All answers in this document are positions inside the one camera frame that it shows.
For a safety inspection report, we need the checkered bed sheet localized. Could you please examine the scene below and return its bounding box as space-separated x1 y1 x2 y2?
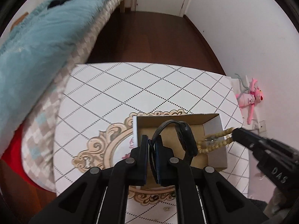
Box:
21 0 123 192

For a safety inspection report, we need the red cloth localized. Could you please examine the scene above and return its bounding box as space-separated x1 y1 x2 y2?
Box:
1 124 56 193

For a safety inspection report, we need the wooden bead bracelet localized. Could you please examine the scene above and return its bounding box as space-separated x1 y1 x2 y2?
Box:
196 127 235 155

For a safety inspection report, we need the teal fluffy blanket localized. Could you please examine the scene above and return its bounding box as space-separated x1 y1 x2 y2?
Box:
1 0 109 152

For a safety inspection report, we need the white patterned tablecloth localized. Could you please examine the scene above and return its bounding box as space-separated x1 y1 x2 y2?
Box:
53 62 249 223

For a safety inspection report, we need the silver pendant charm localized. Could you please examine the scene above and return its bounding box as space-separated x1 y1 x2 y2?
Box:
205 136 218 143

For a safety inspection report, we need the wire clothes hanger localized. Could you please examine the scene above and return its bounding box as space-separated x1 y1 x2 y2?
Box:
235 73 249 95

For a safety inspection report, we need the pink panther plush toy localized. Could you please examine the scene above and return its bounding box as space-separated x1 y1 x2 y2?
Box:
236 78 264 125

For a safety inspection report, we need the white power strip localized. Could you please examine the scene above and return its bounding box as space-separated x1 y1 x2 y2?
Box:
252 120 267 135

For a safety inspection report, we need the white cardboard box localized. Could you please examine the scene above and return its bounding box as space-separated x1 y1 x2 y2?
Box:
132 109 228 170

